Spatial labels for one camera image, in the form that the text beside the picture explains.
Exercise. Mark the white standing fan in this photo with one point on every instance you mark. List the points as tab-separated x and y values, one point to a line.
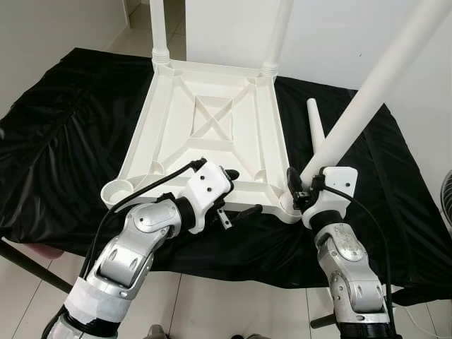
446	205

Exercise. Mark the grey robot left foot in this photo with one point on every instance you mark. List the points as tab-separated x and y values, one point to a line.
155	332

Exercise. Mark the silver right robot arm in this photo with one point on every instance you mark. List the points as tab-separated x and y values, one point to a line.
346	261

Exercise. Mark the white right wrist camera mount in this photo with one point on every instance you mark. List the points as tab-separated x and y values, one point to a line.
339	185

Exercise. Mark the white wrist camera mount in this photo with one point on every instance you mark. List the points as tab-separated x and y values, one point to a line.
339	185
208	185

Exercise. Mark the red plastic stool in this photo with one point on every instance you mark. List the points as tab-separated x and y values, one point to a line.
44	251

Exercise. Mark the white plastic table leg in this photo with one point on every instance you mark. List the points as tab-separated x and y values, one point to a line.
374	78
277	35
159	28
315	123

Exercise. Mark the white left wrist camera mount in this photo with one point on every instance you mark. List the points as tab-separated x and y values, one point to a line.
208	185

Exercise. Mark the white plastic table top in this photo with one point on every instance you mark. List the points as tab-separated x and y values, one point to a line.
162	127

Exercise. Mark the black tablecloth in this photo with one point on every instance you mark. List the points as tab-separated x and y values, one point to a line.
70	141

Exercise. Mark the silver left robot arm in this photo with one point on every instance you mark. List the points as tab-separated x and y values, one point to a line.
138	240

